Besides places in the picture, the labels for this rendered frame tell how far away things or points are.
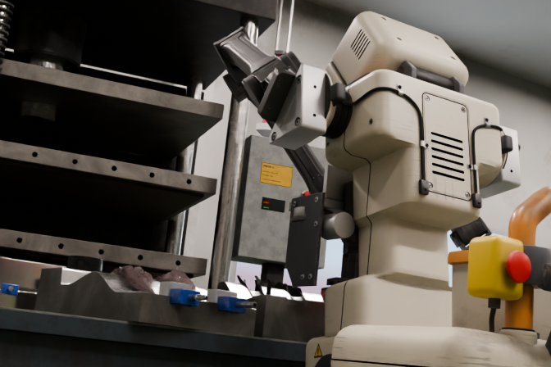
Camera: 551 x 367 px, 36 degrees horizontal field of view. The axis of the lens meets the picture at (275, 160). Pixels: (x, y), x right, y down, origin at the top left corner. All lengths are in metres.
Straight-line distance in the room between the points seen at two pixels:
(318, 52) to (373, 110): 5.32
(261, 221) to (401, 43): 1.33
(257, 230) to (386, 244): 1.34
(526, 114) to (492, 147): 6.60
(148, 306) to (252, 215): 1.16
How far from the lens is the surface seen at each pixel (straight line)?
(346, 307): 1.36
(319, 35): 6.71
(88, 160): 2.53
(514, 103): 7.98
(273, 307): 1.75
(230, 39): 1.82
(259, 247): 2.68
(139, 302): 1.57
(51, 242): 2.48
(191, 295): 1.57
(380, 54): 1.45
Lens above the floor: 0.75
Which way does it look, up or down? 14 degrees up
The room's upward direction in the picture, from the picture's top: 6 degrees clockwise
